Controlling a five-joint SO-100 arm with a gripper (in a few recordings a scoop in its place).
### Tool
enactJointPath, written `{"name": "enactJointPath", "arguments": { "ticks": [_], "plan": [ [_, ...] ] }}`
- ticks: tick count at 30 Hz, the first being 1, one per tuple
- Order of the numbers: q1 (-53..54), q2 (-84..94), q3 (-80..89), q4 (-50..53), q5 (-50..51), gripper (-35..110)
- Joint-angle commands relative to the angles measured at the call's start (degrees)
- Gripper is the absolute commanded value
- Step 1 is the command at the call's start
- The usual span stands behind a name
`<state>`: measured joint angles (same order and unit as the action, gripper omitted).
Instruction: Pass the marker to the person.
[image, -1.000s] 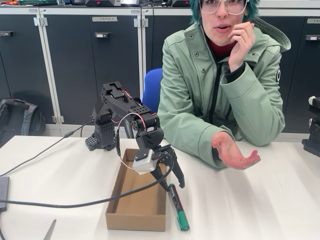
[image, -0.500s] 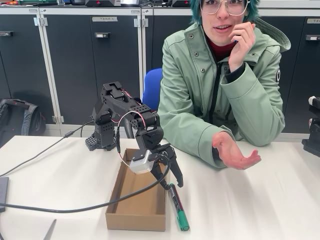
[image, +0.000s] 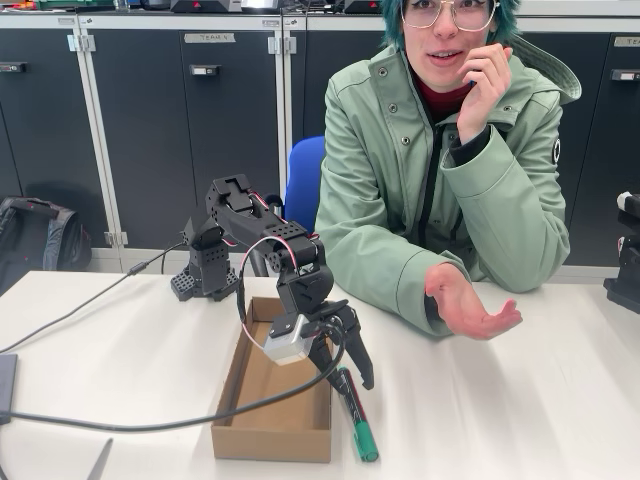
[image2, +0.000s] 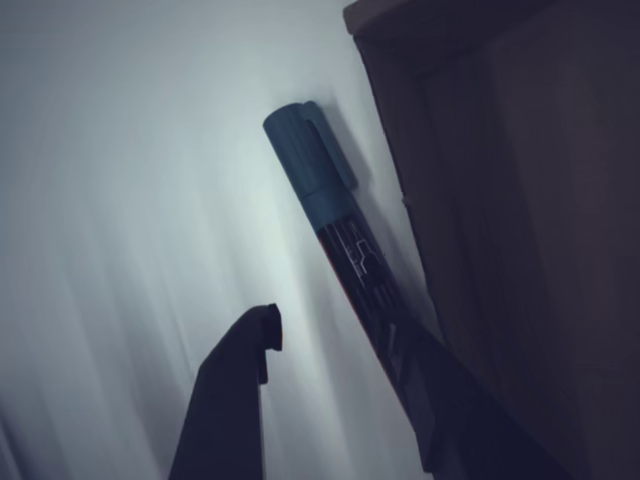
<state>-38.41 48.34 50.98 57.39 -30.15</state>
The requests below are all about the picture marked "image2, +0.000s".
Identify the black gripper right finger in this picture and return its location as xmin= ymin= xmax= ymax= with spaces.
xmin=384 ymin=319 xmax=572 ymax=480

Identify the green capped permanent marker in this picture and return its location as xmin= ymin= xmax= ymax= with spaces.
xmin=263 ymin=99 xmax=424 ymax=451

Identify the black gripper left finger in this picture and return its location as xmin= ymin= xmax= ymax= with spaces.
xmin=167 ymin=302 xmax=283 ymax=480

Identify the shallow brown cardboard box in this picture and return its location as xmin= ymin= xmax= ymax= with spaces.
xmin=342 ymin=0 xmax=640 ymax=480

